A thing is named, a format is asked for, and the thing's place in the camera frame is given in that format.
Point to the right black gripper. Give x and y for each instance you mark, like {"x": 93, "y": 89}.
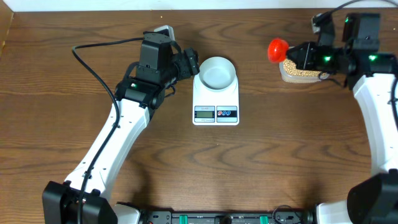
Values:
{"x": 305, "y": 61}

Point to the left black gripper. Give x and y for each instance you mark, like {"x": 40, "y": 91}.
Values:
{"x": 191, "y": 65}

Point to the red measuring scoop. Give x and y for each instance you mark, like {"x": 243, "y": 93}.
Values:
{"x": 277, "y": 49}

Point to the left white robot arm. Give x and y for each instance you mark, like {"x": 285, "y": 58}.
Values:
{"x": 84, "y": 195}

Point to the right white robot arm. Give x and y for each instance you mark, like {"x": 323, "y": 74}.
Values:
{"x": 372, "y": 77}

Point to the grey round bowl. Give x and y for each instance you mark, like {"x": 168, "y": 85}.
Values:
{"x": 217, "y": 74}

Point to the white digital kitchen scale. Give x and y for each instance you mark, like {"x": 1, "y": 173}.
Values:
{"x": 216, "y": 107}

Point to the clear plastic container of soybeans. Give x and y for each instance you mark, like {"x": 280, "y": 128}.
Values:
{"x": 290, "y": 74}

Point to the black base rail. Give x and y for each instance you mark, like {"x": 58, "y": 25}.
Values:
{"x": 283, "y": 214}

